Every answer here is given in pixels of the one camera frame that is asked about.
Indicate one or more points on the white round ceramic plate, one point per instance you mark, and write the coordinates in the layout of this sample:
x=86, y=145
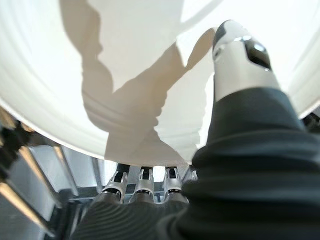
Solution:
x=50, y=75

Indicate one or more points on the black dish drying rack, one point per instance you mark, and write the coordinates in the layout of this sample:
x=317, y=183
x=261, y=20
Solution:
x=10, y=140

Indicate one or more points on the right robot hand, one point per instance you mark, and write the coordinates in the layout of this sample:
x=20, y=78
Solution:
x=250, y=175

